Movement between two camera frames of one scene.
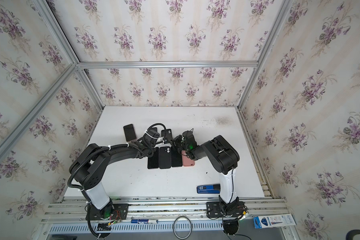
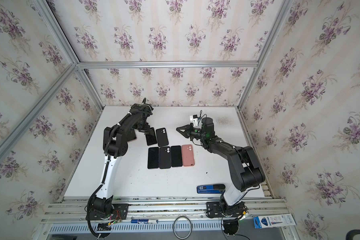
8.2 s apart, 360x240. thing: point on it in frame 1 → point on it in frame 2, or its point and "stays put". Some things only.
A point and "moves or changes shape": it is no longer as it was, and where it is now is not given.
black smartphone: x=153 y=162 stays put
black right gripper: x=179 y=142 → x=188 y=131
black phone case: x=167 y=134 moves or changes shape
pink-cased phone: x=187 y=161 stays put
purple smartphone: x=176 y=157 stays put
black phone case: x=165 y=157 stays put
